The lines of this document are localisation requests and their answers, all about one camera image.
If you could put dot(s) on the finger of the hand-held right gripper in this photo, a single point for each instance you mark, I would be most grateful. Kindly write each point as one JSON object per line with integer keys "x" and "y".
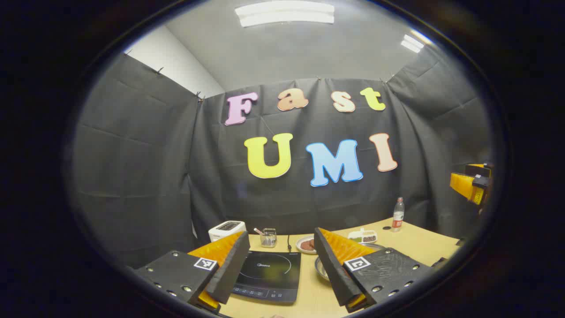
{"x": 463, "y": 187}
{"x": 479, "y": 170}

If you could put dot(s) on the pile of dark red beans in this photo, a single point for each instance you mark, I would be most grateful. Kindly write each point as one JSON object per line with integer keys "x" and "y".
{"x": 369, "y": 238}

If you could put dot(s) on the long ceiling light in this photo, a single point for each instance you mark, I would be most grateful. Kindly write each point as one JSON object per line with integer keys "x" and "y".
{"x": 284, "y": 13}

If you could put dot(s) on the red meat pieces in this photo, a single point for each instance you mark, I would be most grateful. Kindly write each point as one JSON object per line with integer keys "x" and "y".
{"x": 307, "y": 245}

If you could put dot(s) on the white toaster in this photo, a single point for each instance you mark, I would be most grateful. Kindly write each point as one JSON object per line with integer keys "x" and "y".
{"x": 226, "y": 229}

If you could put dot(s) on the small ceiling light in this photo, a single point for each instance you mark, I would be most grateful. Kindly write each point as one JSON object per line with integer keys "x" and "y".
{"x": 412, "y": 43}

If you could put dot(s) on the black induction cooktop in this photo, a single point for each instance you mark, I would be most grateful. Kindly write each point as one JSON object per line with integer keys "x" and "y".
{"x": 269, "y": 274}

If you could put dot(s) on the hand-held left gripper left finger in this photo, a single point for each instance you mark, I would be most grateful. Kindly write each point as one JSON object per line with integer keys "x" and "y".
{"x": 229, "y": 274}

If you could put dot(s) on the white divided dish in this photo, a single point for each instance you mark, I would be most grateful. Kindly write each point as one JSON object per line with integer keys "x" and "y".
{"x": 362, "y": 234}

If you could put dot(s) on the black backdrop cloth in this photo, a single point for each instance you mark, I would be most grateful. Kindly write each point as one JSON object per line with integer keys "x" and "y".
{"x": 145, "y": 176}

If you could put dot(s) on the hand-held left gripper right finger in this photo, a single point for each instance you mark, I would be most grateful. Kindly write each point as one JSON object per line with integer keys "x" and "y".
{"x": 331, "y": 274}

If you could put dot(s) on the round white plate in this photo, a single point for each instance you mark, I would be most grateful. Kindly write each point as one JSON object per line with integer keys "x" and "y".
{"x": 300, "y": 246}

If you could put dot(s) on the clear plastic water bottle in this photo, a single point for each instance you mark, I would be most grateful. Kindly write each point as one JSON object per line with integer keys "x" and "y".
{"x": 398, "y": 216}

